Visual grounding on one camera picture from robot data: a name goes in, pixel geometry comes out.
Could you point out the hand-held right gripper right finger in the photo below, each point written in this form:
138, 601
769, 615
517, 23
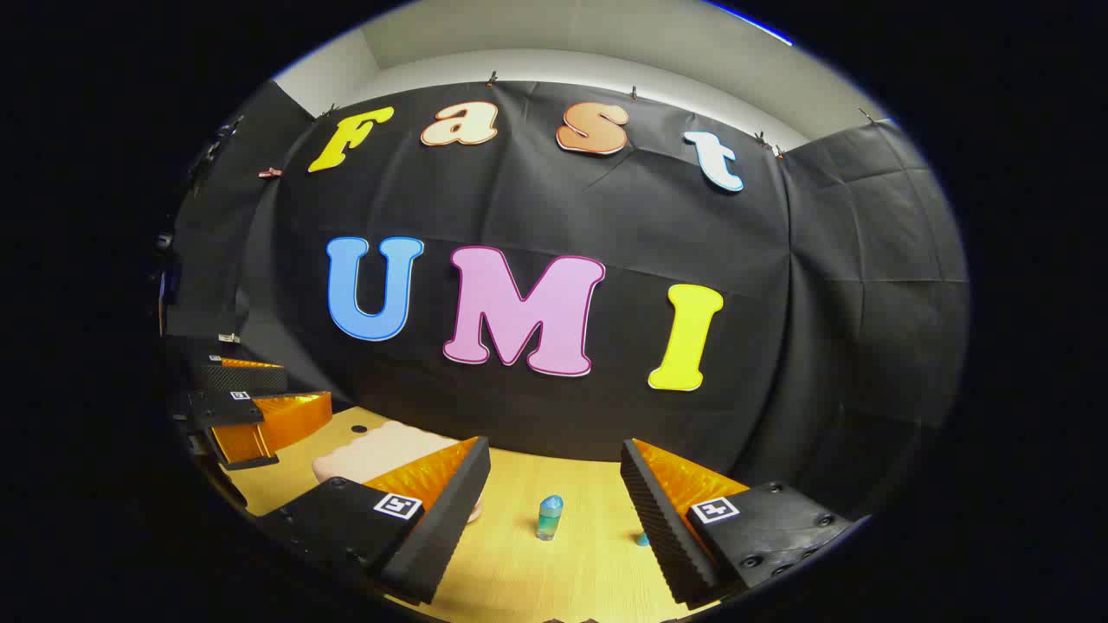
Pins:
662, 528

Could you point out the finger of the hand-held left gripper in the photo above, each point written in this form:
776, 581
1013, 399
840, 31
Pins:
247, 379
221, 408

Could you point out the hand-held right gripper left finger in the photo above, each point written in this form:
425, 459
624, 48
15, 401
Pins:
446, 528

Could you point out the blue glass bottle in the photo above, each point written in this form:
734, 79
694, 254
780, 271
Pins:
549, 521

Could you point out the pink suitcase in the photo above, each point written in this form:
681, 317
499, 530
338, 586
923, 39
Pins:
372, 454

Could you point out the black backdrop cloth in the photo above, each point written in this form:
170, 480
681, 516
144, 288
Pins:
658, 234

